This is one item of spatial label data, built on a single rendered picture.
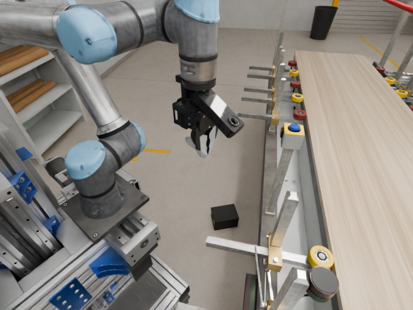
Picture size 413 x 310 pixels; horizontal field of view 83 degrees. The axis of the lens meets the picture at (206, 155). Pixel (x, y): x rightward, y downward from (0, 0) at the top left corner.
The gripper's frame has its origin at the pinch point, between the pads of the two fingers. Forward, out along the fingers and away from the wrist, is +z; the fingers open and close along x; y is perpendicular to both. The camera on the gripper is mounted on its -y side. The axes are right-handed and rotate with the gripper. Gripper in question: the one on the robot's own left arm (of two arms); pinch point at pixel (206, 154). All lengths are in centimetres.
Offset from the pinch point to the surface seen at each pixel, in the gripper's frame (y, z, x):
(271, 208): -10, 55, -39
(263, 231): -12, 62, -29
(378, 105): -32, 41, -155
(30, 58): 250, 38, -40
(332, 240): -37, 41, -29
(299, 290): -32.5, 18.2, 6.9
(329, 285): -36.8, 14.2, 3.9
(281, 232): -21.5, 35.2, -15.6
